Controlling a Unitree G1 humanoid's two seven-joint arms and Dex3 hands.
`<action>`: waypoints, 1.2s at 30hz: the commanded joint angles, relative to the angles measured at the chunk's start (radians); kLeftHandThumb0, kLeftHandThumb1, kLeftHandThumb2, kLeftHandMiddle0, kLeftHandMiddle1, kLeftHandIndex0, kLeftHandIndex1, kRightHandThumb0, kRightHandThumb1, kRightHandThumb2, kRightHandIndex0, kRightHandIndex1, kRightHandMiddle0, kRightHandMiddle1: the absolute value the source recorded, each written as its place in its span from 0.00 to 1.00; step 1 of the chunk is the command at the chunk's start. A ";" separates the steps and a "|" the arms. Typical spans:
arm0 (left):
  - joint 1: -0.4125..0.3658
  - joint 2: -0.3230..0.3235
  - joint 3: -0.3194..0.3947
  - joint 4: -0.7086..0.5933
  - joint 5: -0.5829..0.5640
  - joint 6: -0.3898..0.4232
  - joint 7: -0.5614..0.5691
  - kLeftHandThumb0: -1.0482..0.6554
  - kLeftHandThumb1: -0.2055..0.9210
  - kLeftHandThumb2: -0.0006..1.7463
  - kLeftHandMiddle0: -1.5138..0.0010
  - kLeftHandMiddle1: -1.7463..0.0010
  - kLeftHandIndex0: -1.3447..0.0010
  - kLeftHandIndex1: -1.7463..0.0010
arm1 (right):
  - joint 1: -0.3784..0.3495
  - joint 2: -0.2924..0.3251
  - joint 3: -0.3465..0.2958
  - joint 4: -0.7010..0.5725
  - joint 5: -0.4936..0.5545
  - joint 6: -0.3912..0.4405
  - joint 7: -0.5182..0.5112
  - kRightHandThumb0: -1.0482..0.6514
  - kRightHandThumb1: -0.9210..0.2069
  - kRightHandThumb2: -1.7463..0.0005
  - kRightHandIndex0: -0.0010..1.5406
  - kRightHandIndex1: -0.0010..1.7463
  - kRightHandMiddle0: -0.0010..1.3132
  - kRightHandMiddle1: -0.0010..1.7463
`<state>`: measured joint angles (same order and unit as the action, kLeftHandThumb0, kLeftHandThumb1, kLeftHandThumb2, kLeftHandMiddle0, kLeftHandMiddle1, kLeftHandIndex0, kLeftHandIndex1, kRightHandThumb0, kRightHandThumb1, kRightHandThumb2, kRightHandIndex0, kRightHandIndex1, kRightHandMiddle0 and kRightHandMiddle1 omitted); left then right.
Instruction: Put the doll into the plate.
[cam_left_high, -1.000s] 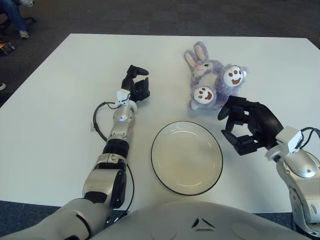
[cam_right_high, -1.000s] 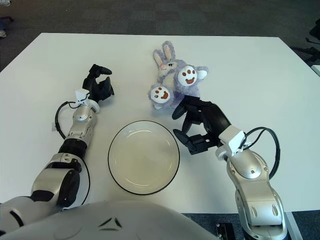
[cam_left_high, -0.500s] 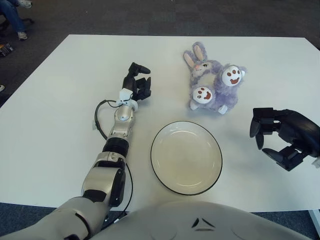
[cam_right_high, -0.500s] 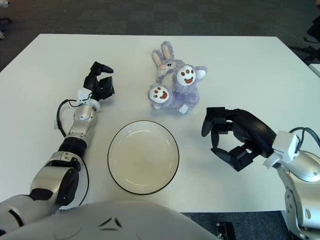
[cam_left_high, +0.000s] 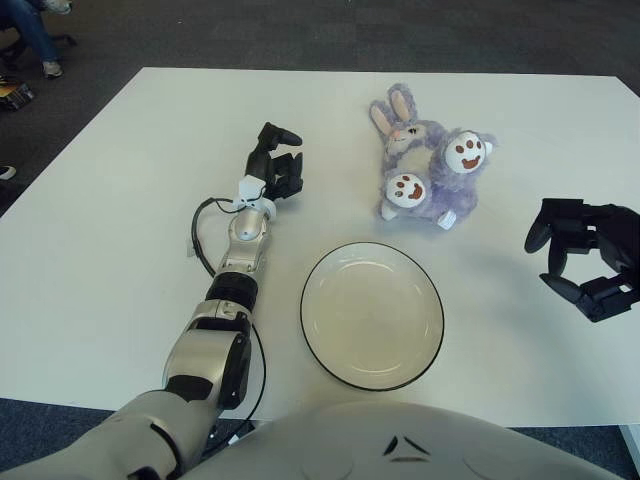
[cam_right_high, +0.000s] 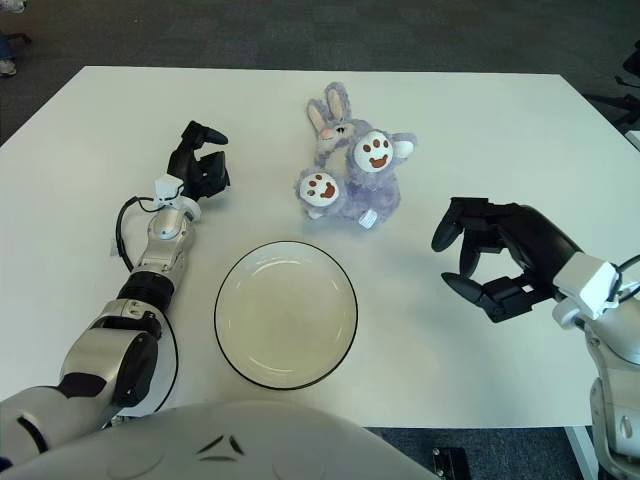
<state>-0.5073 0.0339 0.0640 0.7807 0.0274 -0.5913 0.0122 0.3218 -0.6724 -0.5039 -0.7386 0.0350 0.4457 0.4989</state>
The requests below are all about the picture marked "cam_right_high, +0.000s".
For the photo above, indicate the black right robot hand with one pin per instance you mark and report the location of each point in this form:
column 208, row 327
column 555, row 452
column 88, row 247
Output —
column 535, row 235

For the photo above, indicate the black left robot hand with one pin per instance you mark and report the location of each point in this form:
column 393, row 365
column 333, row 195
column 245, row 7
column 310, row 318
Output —
column 192, row 170

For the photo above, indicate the purple plush bunny doll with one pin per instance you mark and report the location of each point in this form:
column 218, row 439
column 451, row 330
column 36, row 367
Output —
column 370, row 200

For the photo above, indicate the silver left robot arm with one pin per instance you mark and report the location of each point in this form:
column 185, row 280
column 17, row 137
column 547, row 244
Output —
column 160, row 235

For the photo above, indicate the white plate with black rim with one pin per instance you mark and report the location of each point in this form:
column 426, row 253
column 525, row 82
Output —
column 285, row 320

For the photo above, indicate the white furniture corner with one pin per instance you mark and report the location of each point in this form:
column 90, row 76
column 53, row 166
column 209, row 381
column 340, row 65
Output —
column 634, row 140

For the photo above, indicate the black chair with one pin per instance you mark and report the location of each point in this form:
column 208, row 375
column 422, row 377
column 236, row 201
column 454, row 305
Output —
column 631, row 70

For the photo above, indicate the white sneaker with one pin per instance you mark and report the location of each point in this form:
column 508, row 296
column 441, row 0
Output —
column 6, row 67

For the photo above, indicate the white table leg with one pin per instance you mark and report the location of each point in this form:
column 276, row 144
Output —
column 580, row 450

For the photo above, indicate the black metal floor stand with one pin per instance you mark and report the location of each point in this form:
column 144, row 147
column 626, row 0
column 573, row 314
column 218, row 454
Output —
column 448, row 462

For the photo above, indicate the silver robot torso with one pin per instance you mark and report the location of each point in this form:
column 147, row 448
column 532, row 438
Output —
column 250, row 440

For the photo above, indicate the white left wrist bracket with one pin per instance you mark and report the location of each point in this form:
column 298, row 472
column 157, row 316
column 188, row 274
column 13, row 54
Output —
column 165, row 189

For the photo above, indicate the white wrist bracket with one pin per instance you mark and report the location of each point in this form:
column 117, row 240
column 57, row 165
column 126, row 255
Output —
column 165, row 189
column 592, row 285

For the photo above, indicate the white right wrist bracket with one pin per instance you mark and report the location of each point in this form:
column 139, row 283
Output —
column 592, row 285

